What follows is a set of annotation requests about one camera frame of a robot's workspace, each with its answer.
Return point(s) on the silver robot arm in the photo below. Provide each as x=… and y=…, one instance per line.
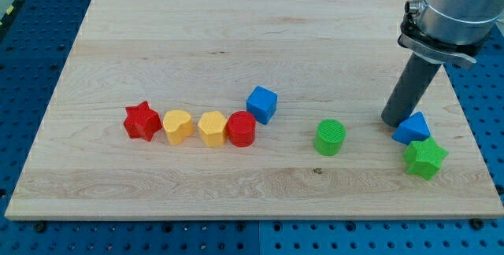
x=448, y=31

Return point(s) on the blue triangle block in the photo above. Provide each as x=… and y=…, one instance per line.
x=414, y=128

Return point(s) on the wooden board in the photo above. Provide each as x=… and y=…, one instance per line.
x=325, y=59

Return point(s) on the blue cube block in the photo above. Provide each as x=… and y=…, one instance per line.
x=262, y=103

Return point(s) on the red cylinder block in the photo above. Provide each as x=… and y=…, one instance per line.
x=241, y=128

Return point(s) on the yellow hexagon block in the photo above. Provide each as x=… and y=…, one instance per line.
x=212, y=128

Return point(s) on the yellow heart block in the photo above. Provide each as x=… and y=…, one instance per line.
x=178, y=125

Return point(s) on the green cylinder block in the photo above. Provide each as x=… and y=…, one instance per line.
x=329, y=137

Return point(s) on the red star block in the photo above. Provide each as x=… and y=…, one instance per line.
x=141, y=122

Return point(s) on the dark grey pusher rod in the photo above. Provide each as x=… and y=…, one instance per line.
x=411, y=85

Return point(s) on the green star block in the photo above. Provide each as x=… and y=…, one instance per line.
x=424, y=158

